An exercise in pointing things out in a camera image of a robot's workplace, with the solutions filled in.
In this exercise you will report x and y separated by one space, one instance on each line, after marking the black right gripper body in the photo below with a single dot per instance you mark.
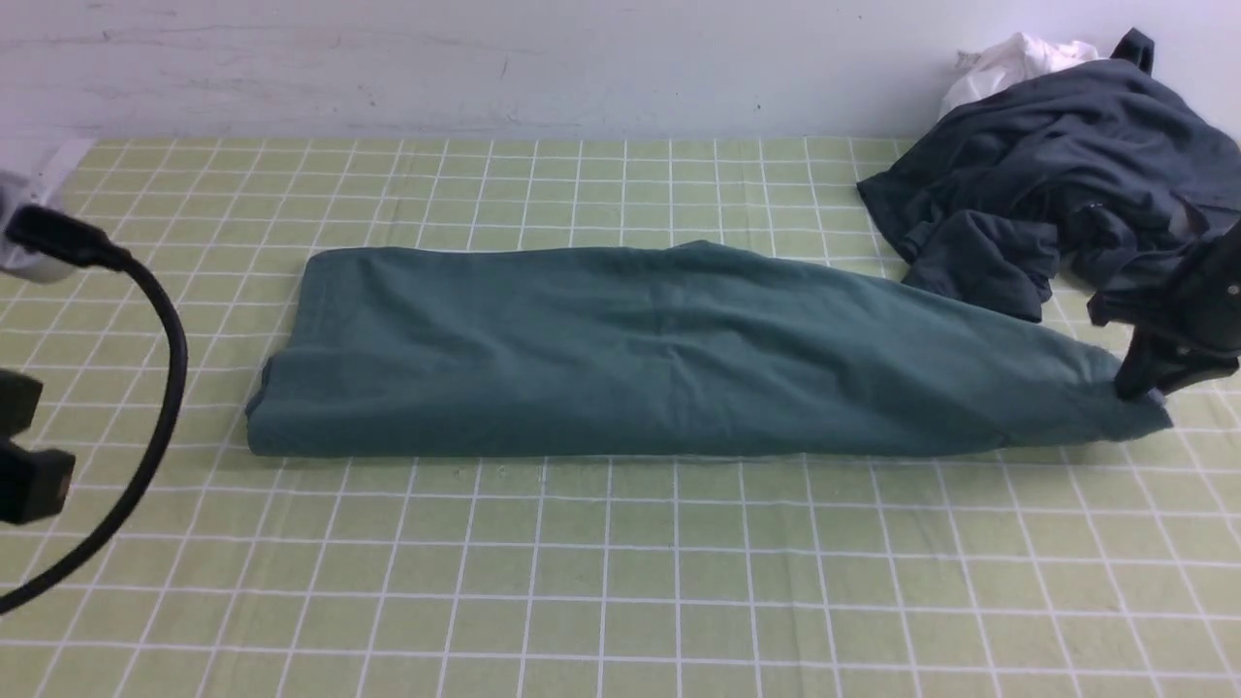
1184 332

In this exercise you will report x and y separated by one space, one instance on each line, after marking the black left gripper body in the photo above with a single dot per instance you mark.
34 484

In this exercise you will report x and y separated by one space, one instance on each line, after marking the green long-sleeved shirt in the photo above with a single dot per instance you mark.
697 350

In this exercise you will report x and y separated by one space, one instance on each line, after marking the dark grey crumpled garment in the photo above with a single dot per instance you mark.
1100 167

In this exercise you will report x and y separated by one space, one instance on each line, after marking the green checkered tablecloth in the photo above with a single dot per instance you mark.
1109 571

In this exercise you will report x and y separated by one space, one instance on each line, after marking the white crumpled cloth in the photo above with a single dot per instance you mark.
1017 59

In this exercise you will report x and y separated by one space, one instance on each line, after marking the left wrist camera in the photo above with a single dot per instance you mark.
18 259

